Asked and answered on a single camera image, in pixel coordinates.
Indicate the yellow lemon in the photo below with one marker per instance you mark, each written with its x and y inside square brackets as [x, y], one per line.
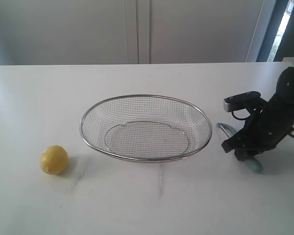
[54, 160]

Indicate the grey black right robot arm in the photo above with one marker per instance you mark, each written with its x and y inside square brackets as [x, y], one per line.
[284, 86]

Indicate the teal handled peeler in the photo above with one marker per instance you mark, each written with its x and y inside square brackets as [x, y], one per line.
[252, 163]

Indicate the oval wire mesh basket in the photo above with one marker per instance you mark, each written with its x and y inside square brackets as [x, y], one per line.
[145, 128]

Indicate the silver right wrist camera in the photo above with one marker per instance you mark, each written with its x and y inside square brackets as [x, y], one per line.
[241, 101]

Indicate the dark window frame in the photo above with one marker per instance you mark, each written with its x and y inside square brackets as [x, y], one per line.
[278, 44]

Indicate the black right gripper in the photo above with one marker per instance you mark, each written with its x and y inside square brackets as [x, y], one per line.
[266, 131]

